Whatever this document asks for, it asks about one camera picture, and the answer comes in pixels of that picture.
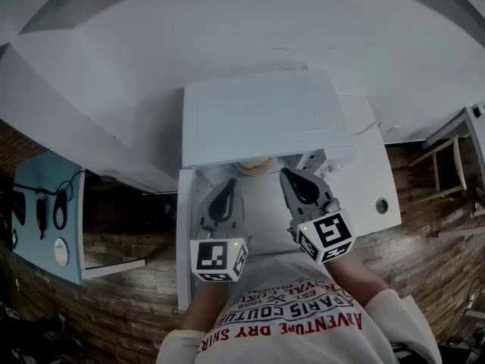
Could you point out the wooden chair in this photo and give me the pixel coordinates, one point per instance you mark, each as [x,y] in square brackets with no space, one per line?
[460,165]

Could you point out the black oblong desk device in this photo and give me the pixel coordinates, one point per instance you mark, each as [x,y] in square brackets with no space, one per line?
[41,218]

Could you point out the small round white disc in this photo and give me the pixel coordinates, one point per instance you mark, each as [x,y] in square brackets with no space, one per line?
[60,251]

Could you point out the black monitor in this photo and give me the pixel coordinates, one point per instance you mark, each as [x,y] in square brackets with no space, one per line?
[19,209]

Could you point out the person's left forearm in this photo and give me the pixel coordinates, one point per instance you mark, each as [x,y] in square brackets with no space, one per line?
[206,305]

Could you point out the white table with grommet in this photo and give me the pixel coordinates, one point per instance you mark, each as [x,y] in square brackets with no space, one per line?
[379,165]

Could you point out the person's right forearm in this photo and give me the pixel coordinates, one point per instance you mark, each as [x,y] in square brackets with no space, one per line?
[358,279]

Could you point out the light blue desk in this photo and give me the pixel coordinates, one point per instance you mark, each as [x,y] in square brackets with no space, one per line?
[49,173]

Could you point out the white microwave oven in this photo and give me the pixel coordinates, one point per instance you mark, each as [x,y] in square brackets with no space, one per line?
[265,116]

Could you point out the white side table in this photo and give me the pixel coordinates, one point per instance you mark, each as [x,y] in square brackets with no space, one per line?
[454,127]

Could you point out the person's printed white sweatshirt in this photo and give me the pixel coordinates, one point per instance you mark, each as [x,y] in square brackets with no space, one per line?
[303,336]

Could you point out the round white plate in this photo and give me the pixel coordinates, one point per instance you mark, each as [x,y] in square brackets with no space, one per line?
[252,170]

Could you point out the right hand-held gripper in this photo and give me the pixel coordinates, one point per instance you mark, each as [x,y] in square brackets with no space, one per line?
[329,233]

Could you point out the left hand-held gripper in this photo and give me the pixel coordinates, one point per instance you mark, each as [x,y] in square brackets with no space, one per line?
[212,258]

